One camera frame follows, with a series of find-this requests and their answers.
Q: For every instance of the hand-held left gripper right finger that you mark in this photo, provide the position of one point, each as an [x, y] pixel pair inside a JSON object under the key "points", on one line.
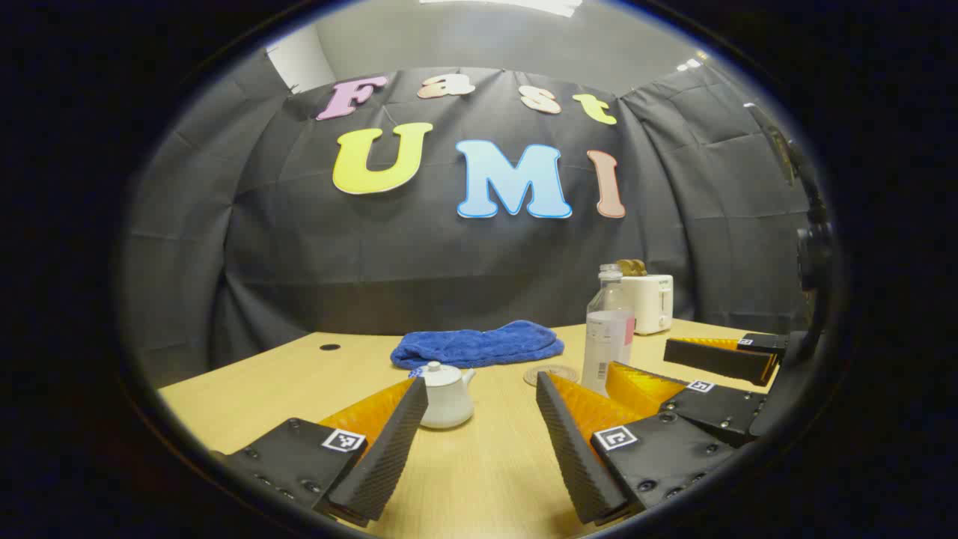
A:
{"points": [[572, 457]]}

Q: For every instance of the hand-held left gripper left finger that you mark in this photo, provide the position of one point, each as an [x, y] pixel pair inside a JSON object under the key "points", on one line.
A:
{"points": [[389, 449]]}

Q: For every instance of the white teacup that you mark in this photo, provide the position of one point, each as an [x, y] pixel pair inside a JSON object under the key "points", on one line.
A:
{"points": [[447, 408]]}

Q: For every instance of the brown bread slice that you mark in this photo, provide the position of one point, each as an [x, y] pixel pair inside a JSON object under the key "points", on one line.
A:
{"points": [[632, 267]]}

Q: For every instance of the blue towel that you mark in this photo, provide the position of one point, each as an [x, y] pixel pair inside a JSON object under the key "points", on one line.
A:
{"points": [[479, 346]]}

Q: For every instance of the ceiling light panel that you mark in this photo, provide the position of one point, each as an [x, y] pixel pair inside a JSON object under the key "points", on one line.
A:
{"points": [[509, 4]]}

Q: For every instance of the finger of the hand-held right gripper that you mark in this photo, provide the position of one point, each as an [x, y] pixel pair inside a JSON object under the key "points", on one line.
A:
{"points": [[718, 361], [711, 412]]}

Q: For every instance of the clear water bottle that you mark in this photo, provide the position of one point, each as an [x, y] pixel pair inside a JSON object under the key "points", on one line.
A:
{"points": [[608, 337]]}

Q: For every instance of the white toaster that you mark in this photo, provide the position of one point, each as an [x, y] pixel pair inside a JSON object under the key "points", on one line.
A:
{"points": [[655, 303]]}

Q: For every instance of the round cork coaster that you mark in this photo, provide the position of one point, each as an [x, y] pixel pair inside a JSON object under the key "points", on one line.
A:
{"points": [[550, 372]]}

